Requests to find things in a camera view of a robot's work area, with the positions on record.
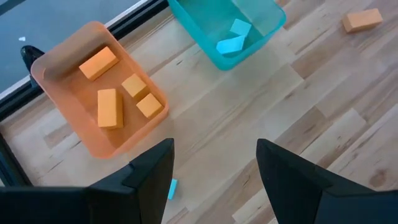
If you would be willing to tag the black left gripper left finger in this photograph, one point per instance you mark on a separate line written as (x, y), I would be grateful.
(140, 196)

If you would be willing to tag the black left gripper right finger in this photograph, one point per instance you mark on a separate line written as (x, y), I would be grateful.
(295, 193)

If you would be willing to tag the long teal foam block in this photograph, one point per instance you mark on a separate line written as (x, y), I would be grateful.
(173, 189)

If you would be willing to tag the small orange foam cube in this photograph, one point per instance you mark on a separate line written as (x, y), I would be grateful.
(149, 105)
(133, 85)

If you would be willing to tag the long orange foam block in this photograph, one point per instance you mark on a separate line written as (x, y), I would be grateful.
(362, 20)
(109, 109)
(98, 63)

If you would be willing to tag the small teal foam cube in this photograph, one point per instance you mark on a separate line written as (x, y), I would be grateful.
(241, 27)

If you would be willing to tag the orange translucent plastic bin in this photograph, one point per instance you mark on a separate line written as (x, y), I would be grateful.
(84, 93)

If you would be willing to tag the teal translucent plastic bin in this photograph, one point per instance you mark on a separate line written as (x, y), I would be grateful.
(199, 25)

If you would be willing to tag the small white paper scrap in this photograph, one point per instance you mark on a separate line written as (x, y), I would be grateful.
(21, 39)

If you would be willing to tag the black curved frame bracket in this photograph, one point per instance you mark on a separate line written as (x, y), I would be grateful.
(29, 54)

